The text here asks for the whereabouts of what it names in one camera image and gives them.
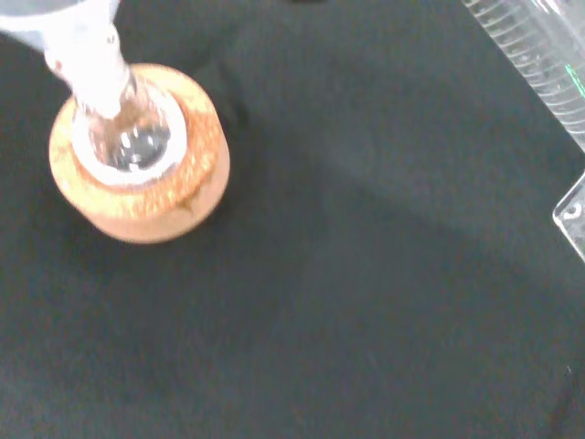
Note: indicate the round-bottom glass flask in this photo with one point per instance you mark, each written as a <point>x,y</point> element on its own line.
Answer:
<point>137,146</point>

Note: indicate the clear plastic funnel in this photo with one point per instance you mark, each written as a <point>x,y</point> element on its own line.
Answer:
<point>80,50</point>

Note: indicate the black table cloth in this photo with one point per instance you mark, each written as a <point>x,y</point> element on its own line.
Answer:
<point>320,283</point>

